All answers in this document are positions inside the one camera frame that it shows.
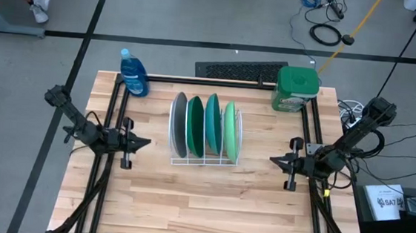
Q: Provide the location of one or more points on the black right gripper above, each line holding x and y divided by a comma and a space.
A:
306, 165

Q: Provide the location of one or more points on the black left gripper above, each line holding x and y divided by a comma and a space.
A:
127, 143

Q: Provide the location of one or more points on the grey plate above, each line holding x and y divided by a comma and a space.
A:
179, 125

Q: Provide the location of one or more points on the dark green plate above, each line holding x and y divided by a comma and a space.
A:
196, 128

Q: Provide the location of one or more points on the teal plate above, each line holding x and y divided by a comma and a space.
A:
214, 124

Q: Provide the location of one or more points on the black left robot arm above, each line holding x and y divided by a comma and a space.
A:
81, 125

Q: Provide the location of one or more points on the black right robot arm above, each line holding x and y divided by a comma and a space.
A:
359, 132

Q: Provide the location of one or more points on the yellow tag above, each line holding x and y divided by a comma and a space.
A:
326, 193

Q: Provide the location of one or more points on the blue dish soap bottle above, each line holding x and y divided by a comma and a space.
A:
134, 75

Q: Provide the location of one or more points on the green Cascade detergent tub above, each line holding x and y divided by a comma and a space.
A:
297, 84

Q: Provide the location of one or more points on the white power strip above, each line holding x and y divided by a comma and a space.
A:
349, 111

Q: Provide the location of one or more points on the black keyboard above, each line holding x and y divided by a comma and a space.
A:
241, 70

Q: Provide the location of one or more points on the white printed booklet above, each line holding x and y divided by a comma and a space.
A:
385, 203

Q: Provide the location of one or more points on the black side cabinet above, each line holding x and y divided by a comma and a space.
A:
389, 227

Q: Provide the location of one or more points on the black round plug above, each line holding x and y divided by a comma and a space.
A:
348, 39

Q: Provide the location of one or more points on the person's white shoe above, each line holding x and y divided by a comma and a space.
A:
39, 14
41, 2

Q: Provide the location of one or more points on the black aluminium table frame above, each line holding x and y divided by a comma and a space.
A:
214, 83

